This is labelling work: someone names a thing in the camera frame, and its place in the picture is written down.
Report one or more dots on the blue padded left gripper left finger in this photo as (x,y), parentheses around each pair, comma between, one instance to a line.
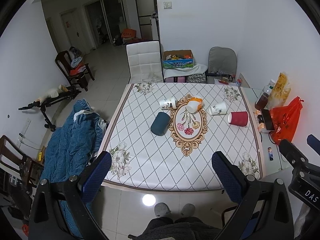
(93,176)

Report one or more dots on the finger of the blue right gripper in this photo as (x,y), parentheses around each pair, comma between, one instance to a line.
(314,143)

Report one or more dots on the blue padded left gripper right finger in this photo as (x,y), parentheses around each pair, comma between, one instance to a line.
(225,172)

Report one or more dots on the dark teal plastic cup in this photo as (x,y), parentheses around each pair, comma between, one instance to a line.
(160,124)

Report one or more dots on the red paper cup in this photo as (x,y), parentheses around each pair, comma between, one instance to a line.
(238,118)

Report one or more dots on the white paper cup bamboo print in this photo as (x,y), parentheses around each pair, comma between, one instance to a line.
(218,109)

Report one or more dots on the white and orange cup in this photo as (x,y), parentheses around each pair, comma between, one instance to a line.
(194,105)

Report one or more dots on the white paper cup colourful print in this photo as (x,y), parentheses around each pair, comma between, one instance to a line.
(169,103)

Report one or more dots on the orange plastic bag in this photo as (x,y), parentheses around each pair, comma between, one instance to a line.
(285,120)

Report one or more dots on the blue quilted blanket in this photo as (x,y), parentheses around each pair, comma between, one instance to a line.
(73,145)

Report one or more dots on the black box on side table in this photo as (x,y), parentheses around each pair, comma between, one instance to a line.
(267,119)

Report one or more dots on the grey right slipper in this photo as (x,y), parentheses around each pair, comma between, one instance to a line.
(188,210)

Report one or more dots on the grey slipper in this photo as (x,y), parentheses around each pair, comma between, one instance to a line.
(162,210)
(188,210)

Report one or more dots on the yellow snack bag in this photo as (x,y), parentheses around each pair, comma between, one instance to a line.
(280,92)

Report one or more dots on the brown liquid bottle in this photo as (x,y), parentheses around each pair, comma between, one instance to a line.
(262,101)

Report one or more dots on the dark wooden chair near left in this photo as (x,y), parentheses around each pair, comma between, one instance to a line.
(24,176)

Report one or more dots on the grey left slipper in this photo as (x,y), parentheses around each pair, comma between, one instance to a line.
(162,210)

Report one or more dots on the floral diamond pattern tablecloth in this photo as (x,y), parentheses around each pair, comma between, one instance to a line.
(180,160)

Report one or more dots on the black exercise bench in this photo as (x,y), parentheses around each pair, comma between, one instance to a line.
(49,98)

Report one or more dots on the grey office chair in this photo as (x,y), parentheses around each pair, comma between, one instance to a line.
(222,64)

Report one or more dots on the cardboard box with items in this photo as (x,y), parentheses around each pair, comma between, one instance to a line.
(174,59)

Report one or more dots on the white padded chair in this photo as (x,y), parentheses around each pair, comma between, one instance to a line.
(144,61)

